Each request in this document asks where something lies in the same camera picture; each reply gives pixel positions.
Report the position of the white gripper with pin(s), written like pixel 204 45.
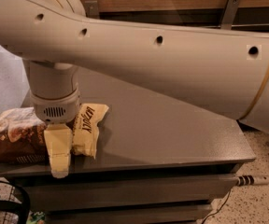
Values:
pixel 55 109

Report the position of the brown chip bag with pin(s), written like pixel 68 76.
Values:
pixel 22 134

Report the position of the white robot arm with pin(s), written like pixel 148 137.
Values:
pixel 223 71

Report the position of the grey drawer cabinet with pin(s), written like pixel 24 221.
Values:
pixel 158 160

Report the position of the left metal rail bracket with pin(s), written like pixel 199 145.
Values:
pixel 92 9

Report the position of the metal rail bracket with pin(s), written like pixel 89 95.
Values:
pixel 92 9
pixel 228 14

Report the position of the striped cable plug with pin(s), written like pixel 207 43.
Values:
pixel 252 180

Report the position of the right metal rail bracket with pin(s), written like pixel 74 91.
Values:
pixel 228 14

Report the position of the horizontal metal rail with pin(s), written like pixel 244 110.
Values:
pixel 245 26

